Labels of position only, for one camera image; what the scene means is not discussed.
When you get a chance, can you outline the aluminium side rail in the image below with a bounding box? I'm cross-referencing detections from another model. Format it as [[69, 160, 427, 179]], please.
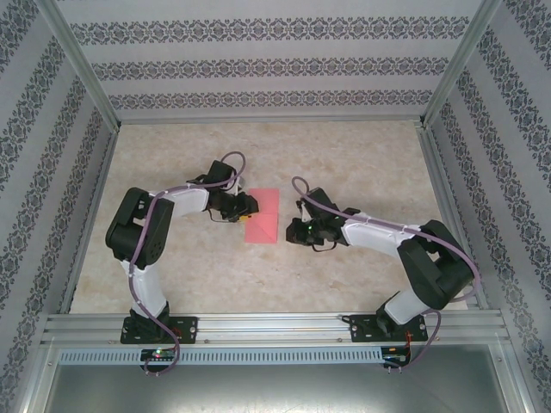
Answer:
[[415, 124, 491, 311], [58, 126, 122, 314]]

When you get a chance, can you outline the pink paper sheet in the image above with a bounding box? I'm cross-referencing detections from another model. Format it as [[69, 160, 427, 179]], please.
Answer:
[[243, 188, 282, 246]]

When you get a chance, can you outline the aluminium mounting rail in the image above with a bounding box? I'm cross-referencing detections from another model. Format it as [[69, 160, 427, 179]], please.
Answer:
[[40, 311, 505, 346]]

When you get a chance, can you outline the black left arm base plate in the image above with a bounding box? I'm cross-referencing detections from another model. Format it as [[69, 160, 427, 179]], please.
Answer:
[[121, 316, 200, 346]]

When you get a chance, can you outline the aluminium back rail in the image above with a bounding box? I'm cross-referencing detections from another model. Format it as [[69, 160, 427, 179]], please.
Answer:
[[115, 114, 427, 128]]

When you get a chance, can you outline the aluminium frame post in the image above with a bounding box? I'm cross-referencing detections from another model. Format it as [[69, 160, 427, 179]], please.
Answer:
[[10, 337, 61, 413], [40, 0, 121, 130], [418, 0, 505, 129], [486, 339, 546, 413]]

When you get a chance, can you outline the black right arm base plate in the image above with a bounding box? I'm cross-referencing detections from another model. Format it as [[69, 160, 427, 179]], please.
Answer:
[[343, 313, 430, 344]]

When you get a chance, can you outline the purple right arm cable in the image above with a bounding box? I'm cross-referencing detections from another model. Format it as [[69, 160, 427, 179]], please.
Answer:
[[291, 175, 480, 373]]

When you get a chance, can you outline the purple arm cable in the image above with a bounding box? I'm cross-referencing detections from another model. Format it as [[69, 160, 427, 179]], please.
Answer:
[[127, 150, 248, 373], [291, 175, 480, 373]]

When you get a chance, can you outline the grey metal sheet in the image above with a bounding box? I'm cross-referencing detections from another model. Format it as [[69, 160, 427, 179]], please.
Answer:
[[42, 365, 513, 413]]

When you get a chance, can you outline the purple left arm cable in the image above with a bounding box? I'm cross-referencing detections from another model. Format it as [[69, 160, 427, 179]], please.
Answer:
[[127, 150, 248, 373]]

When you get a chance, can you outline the slotted grey cable duct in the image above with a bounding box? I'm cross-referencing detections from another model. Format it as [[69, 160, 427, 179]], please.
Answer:
[[58, 346, 385, 366]]

